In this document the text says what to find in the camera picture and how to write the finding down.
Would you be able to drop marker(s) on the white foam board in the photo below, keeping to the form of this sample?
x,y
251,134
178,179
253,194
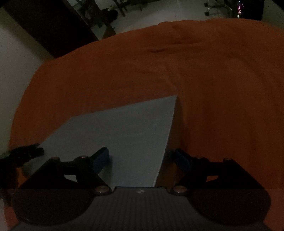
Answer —
x,y
136,136

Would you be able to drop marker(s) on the orange table cloth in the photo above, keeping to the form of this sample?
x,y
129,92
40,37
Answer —
x,y
227,73

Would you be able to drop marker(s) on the office chair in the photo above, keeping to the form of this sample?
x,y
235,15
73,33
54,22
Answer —
x,y
215,4

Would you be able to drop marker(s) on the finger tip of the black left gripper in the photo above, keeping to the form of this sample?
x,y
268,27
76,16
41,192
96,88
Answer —
x,y
14,159

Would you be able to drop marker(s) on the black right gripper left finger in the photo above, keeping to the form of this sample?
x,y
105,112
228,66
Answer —
x,y
77,177

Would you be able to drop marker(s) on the rgb lit computer case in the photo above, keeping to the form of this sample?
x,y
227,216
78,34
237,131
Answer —
x,y
239,9

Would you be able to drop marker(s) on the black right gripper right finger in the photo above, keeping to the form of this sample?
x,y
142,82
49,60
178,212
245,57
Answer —
x,y
194,175

